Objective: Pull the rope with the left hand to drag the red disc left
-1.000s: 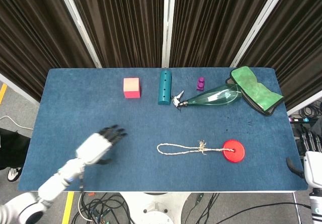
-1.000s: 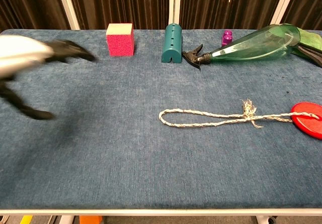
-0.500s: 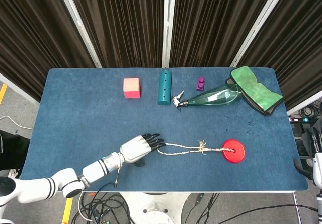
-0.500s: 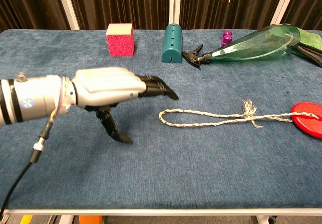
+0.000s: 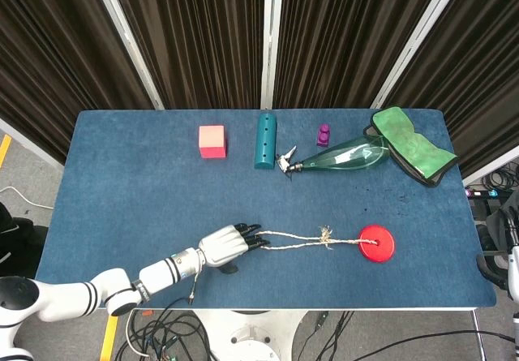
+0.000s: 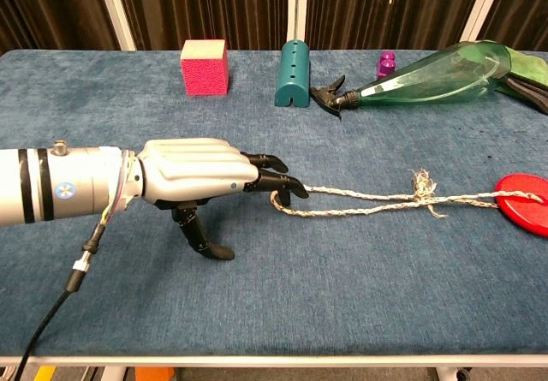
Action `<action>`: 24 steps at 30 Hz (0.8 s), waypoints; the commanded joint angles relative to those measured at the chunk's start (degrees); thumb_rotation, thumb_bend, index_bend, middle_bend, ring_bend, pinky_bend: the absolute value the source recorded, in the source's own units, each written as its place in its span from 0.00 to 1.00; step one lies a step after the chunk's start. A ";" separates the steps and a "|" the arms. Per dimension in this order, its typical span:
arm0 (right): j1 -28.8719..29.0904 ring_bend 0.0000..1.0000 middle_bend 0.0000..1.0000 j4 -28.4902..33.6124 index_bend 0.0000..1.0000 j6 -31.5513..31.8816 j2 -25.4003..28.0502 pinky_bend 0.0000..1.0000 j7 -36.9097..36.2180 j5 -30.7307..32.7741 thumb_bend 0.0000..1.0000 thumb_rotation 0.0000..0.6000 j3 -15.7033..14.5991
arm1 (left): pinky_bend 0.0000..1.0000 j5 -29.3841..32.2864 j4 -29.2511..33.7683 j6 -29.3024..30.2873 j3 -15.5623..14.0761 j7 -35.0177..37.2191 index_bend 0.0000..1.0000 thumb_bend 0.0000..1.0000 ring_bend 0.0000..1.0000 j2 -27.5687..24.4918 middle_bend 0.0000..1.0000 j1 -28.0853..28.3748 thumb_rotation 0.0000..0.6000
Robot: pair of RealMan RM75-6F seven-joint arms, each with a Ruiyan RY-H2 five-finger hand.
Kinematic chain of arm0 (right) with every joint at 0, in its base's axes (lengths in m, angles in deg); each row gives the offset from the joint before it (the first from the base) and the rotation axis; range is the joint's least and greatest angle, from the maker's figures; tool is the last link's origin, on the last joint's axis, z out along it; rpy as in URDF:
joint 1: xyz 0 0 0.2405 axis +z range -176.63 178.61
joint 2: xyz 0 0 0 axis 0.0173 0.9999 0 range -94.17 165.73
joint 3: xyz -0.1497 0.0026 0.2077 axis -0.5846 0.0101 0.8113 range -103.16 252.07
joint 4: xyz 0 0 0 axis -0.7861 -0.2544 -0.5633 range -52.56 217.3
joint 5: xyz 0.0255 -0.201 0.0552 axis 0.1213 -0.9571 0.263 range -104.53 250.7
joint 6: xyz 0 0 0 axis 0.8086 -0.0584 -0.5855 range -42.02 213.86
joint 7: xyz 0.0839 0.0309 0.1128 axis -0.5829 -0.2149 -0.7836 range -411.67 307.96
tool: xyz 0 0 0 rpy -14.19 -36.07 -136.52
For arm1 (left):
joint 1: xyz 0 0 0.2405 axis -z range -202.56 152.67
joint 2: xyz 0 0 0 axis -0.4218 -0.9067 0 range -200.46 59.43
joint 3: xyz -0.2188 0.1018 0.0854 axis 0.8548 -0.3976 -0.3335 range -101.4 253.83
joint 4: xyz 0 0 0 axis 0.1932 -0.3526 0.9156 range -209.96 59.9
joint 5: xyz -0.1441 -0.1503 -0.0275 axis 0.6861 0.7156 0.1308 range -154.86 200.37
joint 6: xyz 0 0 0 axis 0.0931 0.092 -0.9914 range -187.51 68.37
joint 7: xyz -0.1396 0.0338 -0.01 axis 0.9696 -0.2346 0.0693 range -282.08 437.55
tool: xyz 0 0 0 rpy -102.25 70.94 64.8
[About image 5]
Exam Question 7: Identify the person's black trouser leg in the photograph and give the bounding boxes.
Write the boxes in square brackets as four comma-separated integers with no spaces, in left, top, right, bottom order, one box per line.
[0,201,50,269]

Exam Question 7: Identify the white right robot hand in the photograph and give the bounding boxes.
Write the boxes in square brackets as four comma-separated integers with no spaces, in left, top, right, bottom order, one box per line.
[474,230,519,297]

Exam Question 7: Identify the blue table mat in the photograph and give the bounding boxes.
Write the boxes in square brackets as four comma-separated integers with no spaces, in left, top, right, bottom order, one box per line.
[35,109,500,311]

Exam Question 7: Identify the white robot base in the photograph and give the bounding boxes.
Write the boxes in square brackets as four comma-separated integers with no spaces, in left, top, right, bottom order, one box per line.
[193,308,310,361]

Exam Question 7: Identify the dark pleated screen panel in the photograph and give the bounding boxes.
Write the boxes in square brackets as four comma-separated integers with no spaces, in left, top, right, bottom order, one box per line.
[380,0,519,179]
[105,0,268,110]
[273,0,451,109]
[0,0,157,167]

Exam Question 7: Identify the teal half-cylinder block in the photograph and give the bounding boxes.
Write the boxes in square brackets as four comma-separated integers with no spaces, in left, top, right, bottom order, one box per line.
[253,111,279,170]

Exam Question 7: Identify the long black floor cable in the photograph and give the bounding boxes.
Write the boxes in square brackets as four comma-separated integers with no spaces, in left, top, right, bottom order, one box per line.
[315,310,519,361]

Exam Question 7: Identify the white screen frame post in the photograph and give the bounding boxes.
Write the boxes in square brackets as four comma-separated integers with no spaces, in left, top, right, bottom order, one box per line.
[370,0,468,110]
[88,0,165,111]
[259,0,284,110]

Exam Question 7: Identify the green glass spray bottle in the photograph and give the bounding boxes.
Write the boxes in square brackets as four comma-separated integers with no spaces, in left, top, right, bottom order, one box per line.
[275,135,388,183]

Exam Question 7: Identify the purple toy brick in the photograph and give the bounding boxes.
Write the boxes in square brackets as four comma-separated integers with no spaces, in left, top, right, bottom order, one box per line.
[315,123,332,148]

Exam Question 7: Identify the coiled black cables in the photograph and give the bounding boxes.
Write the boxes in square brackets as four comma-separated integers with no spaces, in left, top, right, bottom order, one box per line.
[481,165,519,194]

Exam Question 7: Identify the black power strip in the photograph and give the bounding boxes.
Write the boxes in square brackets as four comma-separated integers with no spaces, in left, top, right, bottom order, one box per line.
[465,188,502,200]

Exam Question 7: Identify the green cloth pouch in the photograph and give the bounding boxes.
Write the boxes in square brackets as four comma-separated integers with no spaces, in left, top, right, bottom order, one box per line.
[362,106,459,188]

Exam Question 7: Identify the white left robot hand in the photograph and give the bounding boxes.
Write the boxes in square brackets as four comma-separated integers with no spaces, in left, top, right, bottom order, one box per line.
[197,223,272,275]

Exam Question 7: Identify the pink cube block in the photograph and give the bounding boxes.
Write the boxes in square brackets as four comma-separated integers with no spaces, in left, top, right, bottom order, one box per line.
[198,124,228,160]

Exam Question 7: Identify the tangled black floor cables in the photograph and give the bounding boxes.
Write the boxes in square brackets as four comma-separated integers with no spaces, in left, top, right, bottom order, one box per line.
[114,298,222,361]

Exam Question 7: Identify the white floor cable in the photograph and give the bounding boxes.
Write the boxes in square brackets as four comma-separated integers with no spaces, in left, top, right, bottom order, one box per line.
[0,185,55,211]

